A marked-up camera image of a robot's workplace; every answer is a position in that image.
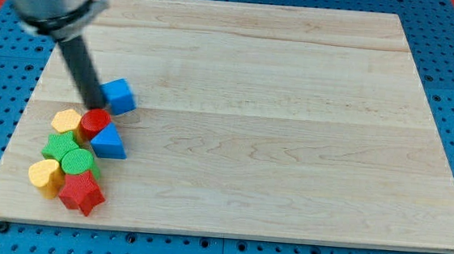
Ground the blue cube block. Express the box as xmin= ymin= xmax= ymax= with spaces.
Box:
xmin=100 ymin=78 xmax=136 ymax=115

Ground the light wooden board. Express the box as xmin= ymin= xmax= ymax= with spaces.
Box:
xmin=0 ymin=0 xmax=454 ymax=253

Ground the blue triangle block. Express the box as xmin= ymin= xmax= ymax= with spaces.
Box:
xmin=90 ymin=123 xmax=126 ymax=159

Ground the red cylinder block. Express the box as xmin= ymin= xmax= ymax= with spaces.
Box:
xmin=78 ymin=108 xmax=112 ymax=141

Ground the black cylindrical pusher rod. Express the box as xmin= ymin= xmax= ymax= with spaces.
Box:
xmin=57 ymin=36 xmax=106 ymax=110

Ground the green cylinder block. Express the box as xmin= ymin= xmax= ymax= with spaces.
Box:
xmin=61 ymin=149 xmax=101 ymax=180

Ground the yellow hexagon block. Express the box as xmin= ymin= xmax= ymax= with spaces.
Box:
xmin=51 ymin=109 xmax=84 ymax=144

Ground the red star block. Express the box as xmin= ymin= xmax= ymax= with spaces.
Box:
xmin=58 ymin=171 xmax=105 ymax=217

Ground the green star block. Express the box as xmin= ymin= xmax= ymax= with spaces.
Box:
xmin=41 ymin=131 xmax=79 ymax=163

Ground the yellow heart block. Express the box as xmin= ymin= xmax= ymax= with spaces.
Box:
xmin=28 ymin=159 xmax=66 ymax=199

